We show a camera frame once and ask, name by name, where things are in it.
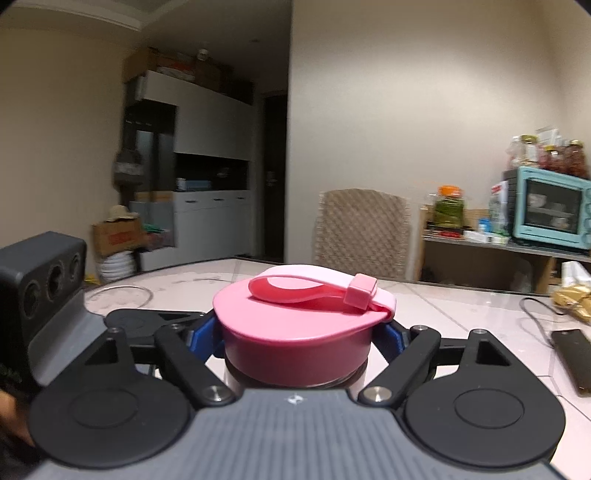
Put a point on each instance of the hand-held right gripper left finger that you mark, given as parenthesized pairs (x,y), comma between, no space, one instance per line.
(203,339)

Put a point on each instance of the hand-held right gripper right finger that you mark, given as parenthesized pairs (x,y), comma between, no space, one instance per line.
(392,341)

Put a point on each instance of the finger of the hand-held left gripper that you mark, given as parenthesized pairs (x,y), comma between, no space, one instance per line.
(180,316)

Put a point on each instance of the small blue and white bottle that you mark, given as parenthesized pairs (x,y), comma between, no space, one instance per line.
(484,226)

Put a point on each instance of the stack of white plates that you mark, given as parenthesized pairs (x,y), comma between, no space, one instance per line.
(117,267)

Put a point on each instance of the brown cardboard box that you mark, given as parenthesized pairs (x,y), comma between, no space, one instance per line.
(117,237)

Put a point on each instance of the straw hat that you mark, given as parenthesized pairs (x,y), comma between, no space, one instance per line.
(122,213)

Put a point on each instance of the wooden side table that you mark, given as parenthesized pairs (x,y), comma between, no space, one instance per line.
(461,263)

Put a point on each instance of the quilted beige chair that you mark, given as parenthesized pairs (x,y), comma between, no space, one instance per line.
(362,235)

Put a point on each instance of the red tool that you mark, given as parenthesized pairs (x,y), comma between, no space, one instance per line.
(443,233)

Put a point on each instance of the grey hanging cloth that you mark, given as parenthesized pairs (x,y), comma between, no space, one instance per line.
(127,168)

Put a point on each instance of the flat white box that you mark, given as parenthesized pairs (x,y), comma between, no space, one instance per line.
(485,236)

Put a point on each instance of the green jar with orange lid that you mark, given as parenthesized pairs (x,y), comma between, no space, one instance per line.
(449,210)

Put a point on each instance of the dark door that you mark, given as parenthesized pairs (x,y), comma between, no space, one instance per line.
(275,184)

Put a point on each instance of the white and grey cabinet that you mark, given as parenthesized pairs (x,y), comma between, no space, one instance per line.
(207,138)

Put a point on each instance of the black phone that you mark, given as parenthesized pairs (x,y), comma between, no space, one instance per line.
(575,360)

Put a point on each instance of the gold foil packets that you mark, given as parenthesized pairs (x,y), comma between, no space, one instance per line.
(572,302)

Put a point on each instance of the white plastic bag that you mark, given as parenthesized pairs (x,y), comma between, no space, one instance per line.
(577,274)

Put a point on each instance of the teal toaster oven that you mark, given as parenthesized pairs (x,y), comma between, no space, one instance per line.
(549,207)

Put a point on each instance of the clear plastic bag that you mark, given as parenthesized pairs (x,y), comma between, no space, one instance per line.
(514,152)

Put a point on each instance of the glass jar with pale contents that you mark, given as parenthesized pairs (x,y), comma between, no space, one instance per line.
(529,151)

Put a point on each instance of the small red pickle jar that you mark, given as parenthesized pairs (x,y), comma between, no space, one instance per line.
(550,159)

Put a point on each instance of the cardboard boxes on cabinet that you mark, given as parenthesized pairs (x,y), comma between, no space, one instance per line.
(184,69)

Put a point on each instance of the white paper boxes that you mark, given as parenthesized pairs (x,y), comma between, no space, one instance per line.
(549,136)

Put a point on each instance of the large red pickle jar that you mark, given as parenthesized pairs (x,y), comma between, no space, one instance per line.
(576,159)

